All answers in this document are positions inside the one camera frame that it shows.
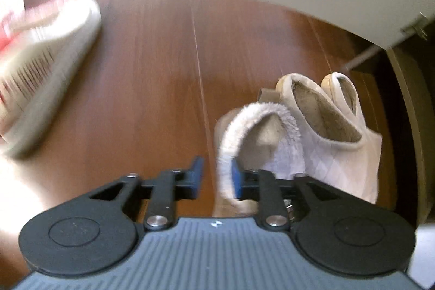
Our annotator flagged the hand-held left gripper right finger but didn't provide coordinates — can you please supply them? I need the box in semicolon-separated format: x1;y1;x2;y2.
230;157;344;232

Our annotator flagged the beige quilted slipper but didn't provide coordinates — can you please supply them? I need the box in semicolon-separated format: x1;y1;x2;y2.
275;73;383;205
321;71;367;141

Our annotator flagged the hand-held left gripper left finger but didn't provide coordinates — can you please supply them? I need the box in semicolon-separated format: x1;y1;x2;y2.
88;156;205;232

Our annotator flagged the red grey white slipper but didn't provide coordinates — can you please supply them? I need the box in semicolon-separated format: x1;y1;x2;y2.
0;0;102;160

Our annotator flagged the brown fleece buckle boot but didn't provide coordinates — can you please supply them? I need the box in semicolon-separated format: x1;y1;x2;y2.
213;101;304;217

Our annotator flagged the metal door hinge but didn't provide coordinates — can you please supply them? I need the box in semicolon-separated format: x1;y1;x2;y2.
400;12;429;41

